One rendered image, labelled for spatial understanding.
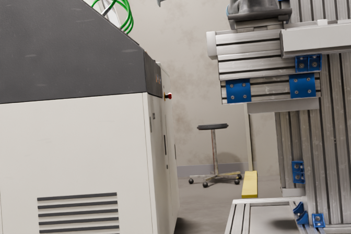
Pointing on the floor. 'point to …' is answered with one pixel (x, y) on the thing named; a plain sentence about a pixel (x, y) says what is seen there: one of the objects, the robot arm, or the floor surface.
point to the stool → (215, 157)
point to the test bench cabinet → (78, 166)
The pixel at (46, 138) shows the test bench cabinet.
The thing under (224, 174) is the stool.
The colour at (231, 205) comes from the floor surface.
